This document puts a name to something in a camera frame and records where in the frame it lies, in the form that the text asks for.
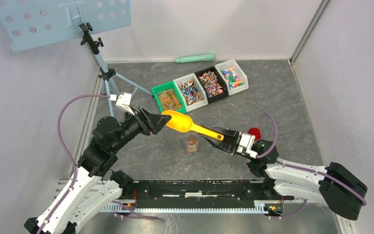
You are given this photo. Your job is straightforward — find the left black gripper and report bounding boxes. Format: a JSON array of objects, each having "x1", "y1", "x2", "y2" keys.
[{"x1": 112, "y1": 105, "x2": 172, "y2": 152}]

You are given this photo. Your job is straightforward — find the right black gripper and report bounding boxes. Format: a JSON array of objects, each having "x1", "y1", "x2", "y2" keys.
[{"x1": 199, "y1": 125, "x2": 255, "y2": 161}]

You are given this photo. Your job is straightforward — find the yellow plastic scoop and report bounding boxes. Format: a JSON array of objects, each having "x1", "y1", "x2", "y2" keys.
[{"x1": 162, "y1": 110, "x2": 224, "y2": 141}]

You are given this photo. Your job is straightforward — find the red jar lid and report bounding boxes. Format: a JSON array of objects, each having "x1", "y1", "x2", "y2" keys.
[{"x1": 248, "y1": 128, "x2": 262, "y2": 140}]

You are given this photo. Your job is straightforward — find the clear plastic jar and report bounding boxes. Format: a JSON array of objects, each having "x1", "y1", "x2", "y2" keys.
[{"x1": 185, "y1": 134, "x2": 199, "y2": 154}]

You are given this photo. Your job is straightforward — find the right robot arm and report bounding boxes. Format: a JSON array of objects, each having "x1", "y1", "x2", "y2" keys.
[{"x1": 203, "y1": 128, "x2": 368, "y2": 220}]

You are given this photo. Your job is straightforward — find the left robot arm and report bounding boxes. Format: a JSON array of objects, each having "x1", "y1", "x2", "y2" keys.
[{"x1": 24, "y1": 107, "x2": 171, "y2": 234}]

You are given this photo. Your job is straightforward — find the green candy bin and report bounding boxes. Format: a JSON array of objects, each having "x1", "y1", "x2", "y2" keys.
[{"x1": 152, "y1": 81, "x2": 187, "y2": 113}]

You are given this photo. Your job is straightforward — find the white lollipop bin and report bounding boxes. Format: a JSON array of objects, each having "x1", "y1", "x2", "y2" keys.
[{"x1": 173, "y1": 73, "x2": 208, "y2": 112}]

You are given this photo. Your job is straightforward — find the black lollipop bin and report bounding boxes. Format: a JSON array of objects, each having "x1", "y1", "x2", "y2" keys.
[{"x1": 194, "y1": 66, "x2": 229, "y2": 103}]

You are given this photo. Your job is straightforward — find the white candy bin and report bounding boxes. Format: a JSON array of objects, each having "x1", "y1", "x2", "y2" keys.
[{"x1": 215, "y1": 59, "x2": 249, "y2": 96}]

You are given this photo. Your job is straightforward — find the light blue music stand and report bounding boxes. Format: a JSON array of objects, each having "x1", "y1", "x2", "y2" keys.
[{"x1": 0, "y1": 0, "x2": 154, "y2": 117}]

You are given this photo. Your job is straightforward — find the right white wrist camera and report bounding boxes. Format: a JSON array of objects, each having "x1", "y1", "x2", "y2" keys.
[{"x1": 236, "y1": 133, "x2": 258, "y2": 158}]

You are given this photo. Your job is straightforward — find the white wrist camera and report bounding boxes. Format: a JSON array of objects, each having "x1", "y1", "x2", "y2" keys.
[
  {"x1": 109, "y1": 92, "x2": 135, "y2": 116},
  {"x1": 236, "y1": 133, "x2": 258, "y2": 158}
]

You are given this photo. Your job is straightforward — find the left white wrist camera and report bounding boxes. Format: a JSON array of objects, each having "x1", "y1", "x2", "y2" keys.
[{"x1": 109, "y1": 92, "x2": 135, "y2": 116}]

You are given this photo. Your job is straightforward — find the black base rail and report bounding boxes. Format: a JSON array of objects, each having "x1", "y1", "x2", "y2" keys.
[{"x1": 120, "y1": 179, "x2": 295, "y2": 209}]

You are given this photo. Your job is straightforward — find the mint green cylindrical handle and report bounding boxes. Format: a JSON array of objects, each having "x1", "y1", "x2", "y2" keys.
[{"x1": 174, "y1": 53, "x2": 215, "y2": 63}]

